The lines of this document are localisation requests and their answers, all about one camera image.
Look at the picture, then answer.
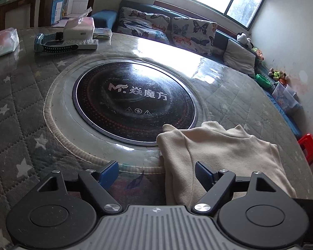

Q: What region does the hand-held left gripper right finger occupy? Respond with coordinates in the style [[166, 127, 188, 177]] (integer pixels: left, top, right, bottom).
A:
[[192, 161, 277, 214]]

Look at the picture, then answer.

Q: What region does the white box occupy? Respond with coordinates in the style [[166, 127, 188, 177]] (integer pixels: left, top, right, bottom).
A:
[[63, 25, 94, 41]]

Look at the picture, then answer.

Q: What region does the blue sofa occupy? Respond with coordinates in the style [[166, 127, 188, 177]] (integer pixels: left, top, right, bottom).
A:
[[90, 0, 303, 138]]

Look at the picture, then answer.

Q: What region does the blue white small cabinet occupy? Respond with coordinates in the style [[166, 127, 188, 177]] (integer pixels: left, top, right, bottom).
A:
[[51, 0, 69, 26]]

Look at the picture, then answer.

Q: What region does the red plastic stool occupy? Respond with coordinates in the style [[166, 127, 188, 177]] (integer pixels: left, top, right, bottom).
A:
[[297, 133, 313, 165]]

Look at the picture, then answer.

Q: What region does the white power strip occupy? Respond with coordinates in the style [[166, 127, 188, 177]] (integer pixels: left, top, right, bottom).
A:
[[64, 39, 99, 50]]

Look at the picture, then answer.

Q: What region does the green plastic bowl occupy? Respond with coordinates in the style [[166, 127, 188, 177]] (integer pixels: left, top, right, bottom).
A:
[[256, 74, 273, 88]]

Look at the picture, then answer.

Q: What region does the clear plastic storage box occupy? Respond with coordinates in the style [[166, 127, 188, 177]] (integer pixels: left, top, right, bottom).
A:
[[271, 83, 302, 115]]

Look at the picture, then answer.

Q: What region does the small colourful plush toy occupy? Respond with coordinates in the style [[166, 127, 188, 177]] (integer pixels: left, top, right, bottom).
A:
[[268, 68, 289, 84]]

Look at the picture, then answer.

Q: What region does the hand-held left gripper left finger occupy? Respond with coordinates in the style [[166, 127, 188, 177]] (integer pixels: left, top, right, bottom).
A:
[[38, 160, 123, 214]]

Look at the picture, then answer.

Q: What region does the round black induction cooktop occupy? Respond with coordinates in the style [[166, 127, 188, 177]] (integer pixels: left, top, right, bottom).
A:
[[72, 59, 199, 146]]

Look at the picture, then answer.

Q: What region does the white pink tissue pack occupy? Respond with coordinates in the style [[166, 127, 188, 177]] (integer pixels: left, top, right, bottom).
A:
[[0, 28, 20, 61]]

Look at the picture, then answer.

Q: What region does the butterfly print pillow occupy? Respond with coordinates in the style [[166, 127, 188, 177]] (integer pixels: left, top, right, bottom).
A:
[[169, 17, 217, 56], [117, 6, 171, 45]]

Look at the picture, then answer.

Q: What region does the grey cushion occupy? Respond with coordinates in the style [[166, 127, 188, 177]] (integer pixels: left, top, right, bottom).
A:
[[223, 39, 256, 78]]

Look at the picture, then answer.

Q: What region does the blue smartwatch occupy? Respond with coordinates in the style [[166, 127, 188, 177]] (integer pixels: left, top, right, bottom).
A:
[[34, 32, 80, 54]]

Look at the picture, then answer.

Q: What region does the cream garment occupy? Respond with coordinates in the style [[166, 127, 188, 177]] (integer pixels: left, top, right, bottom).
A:
[[156, 121, 298, 206]]

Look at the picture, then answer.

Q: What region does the panda plush toy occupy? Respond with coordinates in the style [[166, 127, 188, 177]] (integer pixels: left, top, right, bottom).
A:
[[236, 32, 252, 49]]

